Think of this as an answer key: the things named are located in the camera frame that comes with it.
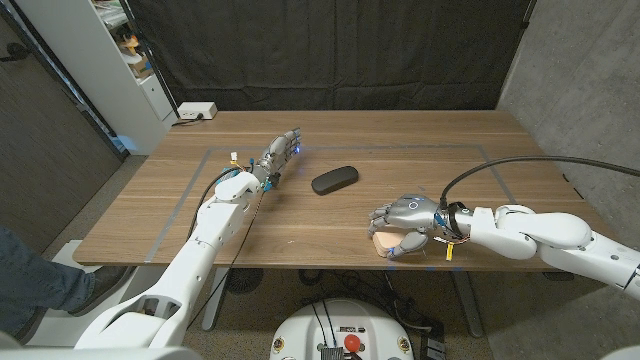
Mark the black glasses case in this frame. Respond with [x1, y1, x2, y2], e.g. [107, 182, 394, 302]
[311, 165, 360, 197]

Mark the black stand pole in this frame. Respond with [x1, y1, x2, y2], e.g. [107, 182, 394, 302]
[118, 0, 181, 120]

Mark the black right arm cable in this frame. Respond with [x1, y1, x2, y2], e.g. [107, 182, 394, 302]
[438, 154, 640, 209]

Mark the white floor platform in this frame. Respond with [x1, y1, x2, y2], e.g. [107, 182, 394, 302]
[29, 239, 166, 349]

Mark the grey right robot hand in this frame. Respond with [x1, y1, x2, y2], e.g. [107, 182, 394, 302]
[368, 193, 451, 261]

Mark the white shelf unit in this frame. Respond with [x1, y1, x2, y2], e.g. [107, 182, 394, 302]
[14, 0, 179, 156]

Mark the grey table leg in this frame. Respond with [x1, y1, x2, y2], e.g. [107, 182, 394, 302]
[201, 268, 230, 332]
[452, 269, 485, 339]

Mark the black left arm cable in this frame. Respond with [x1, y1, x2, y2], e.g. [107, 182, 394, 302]
[187, 167, 251, 241]

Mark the black backdrop curtain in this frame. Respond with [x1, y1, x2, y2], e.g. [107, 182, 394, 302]
[127, 0, 536, 112]

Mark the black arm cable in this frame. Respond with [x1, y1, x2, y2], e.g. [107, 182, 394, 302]
[187, 167, 251, 241]
[438, 154, 640, 209]

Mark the black door handle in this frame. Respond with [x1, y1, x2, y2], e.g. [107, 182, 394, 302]
[0, 42, 30, 64]

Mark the black power adapter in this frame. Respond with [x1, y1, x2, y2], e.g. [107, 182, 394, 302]
[419, 319, 447, 360]

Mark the small cardboard box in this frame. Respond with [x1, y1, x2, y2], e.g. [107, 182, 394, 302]
[127, 53, 155, 80]

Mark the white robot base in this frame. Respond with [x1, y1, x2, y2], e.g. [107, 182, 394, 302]
[268, 298, 415, 360]

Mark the grey tape outline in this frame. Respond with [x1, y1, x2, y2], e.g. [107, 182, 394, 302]
[144, 144, 561, 271]

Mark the yellow toy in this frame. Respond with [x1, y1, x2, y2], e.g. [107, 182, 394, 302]
[118, 35, 141, 56]

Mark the dark grey shoe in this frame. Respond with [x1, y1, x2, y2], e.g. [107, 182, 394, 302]
[67, 265, 129, 317]

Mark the pink square jewelry box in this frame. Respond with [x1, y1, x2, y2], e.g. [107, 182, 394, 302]
[372, 228, 416, 259]

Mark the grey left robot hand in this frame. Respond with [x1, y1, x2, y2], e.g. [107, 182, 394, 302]
[252, 127, 303, 194]

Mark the person's leg in jeans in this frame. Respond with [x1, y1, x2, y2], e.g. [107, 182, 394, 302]
[0, 227, 95, 341]

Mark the white power strip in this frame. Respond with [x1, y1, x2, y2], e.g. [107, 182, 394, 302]
[177, 101, 219, 121]

